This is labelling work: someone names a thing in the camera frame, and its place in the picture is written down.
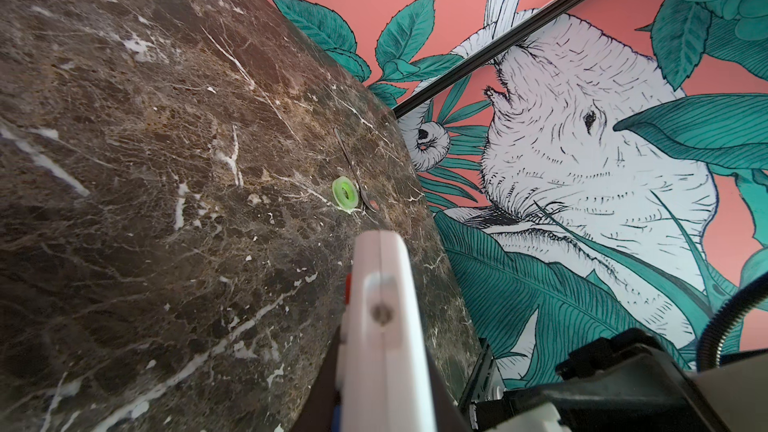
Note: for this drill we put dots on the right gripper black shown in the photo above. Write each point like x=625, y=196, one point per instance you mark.
x=625, y=383

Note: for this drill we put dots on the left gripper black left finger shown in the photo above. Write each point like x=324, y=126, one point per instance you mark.
x=320, y=412

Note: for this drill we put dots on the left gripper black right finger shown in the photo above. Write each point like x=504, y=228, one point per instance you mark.
x=447, y=415

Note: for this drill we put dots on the white remote control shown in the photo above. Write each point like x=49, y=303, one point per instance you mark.
x=382, y=371

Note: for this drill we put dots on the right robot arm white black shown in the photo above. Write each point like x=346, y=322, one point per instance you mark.
x=735, y=385

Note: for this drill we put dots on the green tape roll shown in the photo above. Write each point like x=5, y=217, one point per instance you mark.
x=345, y=194

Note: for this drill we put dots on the small metal spoon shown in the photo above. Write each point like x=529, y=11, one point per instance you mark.
x=370, y=204

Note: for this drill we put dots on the black front mounting rail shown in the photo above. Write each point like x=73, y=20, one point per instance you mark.
x=485, y=382

